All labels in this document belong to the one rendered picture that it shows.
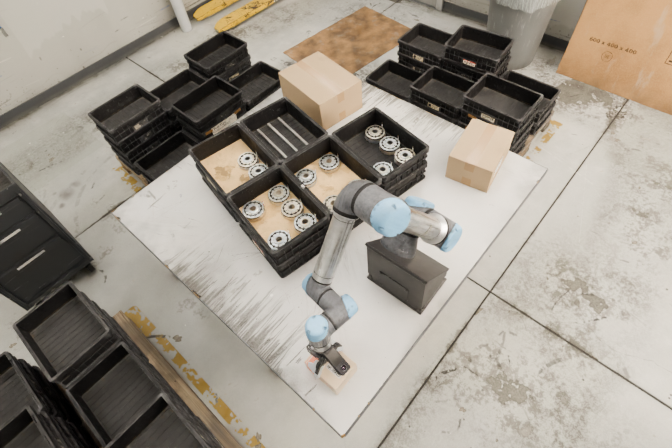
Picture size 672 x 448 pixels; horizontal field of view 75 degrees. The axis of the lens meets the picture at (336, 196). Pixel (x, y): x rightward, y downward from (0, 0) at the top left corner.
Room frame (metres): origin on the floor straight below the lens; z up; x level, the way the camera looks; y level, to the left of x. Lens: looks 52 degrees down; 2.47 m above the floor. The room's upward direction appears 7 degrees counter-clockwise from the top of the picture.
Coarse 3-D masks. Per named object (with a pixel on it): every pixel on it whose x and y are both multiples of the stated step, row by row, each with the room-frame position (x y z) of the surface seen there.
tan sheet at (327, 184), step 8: (304, 168) 1.48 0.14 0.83; (312, 168) 1.47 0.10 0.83; (344, 168) 1.45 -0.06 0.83; (320, 176) 1.41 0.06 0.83; (328, 176) 1.41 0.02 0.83; (336, 176) 1.40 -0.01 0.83; (344, 176) 1.39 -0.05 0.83; (352, 176) 1.39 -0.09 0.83; (320, 184) 1.36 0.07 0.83; (328, 184) 1.36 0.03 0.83; (336, 184) 1.35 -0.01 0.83; (344, 184) 1.34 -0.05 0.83; (312, 192) 1.32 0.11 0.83; (320, 192) 1.32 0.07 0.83; (328, 192) 1.31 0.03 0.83; (336, 192) 1.30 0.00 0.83; (320, 200) 1.27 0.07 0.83
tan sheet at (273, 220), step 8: (280, 184) 1.40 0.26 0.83; (264, 200) 1.31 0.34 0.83; (240, 208) 1.28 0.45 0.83; (272, 208) 1.26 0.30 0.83; (280, 208) 1.25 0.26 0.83; (304, 208) 1.23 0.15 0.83; (264, 216) 1.22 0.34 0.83; (272, 216) 1.21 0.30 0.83; (280, 216) 1.21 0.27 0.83; (256, 224) 1.18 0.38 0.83; (264, 224) 1.17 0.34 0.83; (272, 224) 1.17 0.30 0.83; (280, 224) 1.16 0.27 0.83; (288, 224) 1.15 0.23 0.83; (264, 232) 1.13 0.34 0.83; (272, 232) 1.12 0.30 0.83; (296, 232) 1.11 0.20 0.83
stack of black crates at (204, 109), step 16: (208, 80) 2.63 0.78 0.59; (224, 80) 2.61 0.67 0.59; (192, 96) 2.53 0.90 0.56; (208, 96) 2.59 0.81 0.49; (224, 96) 2.57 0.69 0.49; (240, 96) 2.46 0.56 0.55; (176, 112) 2.40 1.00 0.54; (192, 112) 2.44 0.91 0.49; (208, 112) 2.42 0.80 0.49; (224, 112) 2.35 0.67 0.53; (240, 112) 2.44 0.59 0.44; (192, 128) 2.28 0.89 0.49; (208, 128) 2.26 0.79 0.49
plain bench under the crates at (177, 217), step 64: (448, 128) 1.76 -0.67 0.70; (192, 192) 1.53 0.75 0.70; (448, 192) 1.31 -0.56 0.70; (512, 192) 1.26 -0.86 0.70; (192, 256) 1.14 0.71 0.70; (256, 256) 1.09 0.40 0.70; (448, 256) 0.96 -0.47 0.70; (256, 320) 0.78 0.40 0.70; (384, 320) 0.70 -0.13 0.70; (320, 384) 0.49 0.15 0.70; (384, 384) 0.46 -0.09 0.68
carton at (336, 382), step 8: (312, 360) 0.55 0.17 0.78; (328, 368) 0.52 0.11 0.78; (352, 368) 0.51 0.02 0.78; (320, 376) 0.49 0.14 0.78; (328, 376) 0.49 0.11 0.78; (336, 376) 0.48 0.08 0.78; (344, 376) 0.48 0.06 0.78; (328, 384) 0.46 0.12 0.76; (336, 384) 0.46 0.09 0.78; (344, 384) 0.47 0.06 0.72; (336, 392) 0.44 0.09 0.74
